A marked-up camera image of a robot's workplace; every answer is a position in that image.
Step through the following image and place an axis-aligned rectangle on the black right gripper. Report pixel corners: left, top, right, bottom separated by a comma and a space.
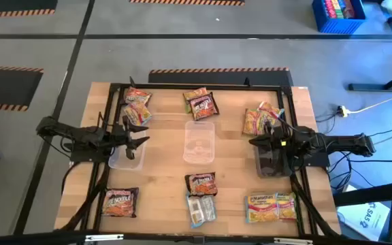
249, 125, 297, 161

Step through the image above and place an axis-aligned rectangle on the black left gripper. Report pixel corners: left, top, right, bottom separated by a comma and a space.
109, 115, 150, 161

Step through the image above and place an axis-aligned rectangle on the dark grey plastic bin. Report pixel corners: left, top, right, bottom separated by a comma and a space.
254, 134, 294, 178

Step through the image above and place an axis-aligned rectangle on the clear plastic bin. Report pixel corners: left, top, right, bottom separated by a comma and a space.
182, 120, 216, 164
108, 127, 146, 171

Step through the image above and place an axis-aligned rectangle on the Maruchan black fire noodle pack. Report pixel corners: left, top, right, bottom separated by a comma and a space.
184, 171, 218, 197
101, 186, 140, 218
189, 91, 220, 122

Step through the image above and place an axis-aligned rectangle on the black hazard-striped floor mat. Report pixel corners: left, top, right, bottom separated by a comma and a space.
148, 67, 295, 88
129, 0, 246, 7
0, 65, 44, 112
0, 0, 58, 20

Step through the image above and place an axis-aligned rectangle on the black beam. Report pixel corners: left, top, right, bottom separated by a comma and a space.
333, 180, 392, 208

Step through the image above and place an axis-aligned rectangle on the black desk leg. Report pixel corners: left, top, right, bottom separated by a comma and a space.
348, 64, 392, 92

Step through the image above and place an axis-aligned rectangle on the white printed cardboard sheet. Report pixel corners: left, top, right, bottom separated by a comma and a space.
337, 200, 391, 242

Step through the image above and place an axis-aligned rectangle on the black crossbar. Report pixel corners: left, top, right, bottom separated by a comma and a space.
0, 230, 392, 245

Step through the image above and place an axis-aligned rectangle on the blue plastic crate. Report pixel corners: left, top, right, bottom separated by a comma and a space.
311, 0, 367, 35

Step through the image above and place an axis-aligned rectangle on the yellow green box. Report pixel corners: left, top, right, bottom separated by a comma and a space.
331, 0, 345, 20

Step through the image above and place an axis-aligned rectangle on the dark red box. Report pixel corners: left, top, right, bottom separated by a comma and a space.
342, 0, 356, 20

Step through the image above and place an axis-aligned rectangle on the black cable bundle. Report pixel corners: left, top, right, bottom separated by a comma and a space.
290, 173, 342, 238
59, 163, 110, 232

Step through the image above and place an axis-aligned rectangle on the yellow extension cable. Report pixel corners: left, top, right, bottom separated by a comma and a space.
347, 88, 392, 115

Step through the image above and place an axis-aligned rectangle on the silver metal bracket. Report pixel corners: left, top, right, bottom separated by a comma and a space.
84, 233, 125, 243
273, 237, 314, 245

